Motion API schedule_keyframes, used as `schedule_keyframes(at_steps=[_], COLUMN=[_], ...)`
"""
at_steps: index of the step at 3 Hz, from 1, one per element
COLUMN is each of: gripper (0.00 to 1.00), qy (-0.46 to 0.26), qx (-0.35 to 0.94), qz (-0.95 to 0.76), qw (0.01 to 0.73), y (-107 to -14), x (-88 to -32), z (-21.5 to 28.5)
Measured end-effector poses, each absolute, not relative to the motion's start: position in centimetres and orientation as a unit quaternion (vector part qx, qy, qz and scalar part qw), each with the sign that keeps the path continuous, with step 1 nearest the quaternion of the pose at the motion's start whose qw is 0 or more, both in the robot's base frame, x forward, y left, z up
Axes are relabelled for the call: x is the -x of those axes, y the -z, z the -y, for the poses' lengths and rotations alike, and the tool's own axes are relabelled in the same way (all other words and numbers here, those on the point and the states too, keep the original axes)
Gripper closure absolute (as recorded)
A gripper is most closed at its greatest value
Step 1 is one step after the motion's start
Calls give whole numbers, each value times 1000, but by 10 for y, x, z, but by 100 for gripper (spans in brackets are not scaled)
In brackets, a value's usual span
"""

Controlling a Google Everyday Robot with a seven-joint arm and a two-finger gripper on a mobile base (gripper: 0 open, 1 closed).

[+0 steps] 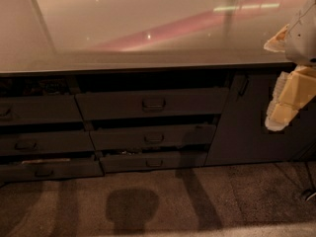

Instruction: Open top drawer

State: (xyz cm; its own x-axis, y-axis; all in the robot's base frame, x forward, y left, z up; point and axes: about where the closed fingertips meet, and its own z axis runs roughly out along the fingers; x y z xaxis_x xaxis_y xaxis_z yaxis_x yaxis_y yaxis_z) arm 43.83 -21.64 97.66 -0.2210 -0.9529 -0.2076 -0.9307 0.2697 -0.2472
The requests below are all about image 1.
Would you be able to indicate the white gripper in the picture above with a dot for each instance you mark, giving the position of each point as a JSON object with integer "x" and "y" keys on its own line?
{"x": 303, "y": 39}

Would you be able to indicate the dark drawer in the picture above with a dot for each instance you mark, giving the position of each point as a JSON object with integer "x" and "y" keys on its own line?
{"x": 153, "y": 136}
{"x": 150, "y": 104}
{"x": 153, "y": 161}
{"x": 38, "y": 110}
{"x": 50, "y": 171}
{"x": 45, "y": 143}

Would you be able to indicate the dark cabinet door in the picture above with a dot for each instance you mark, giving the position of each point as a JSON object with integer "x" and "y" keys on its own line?
{"x": 241, "y": 136}

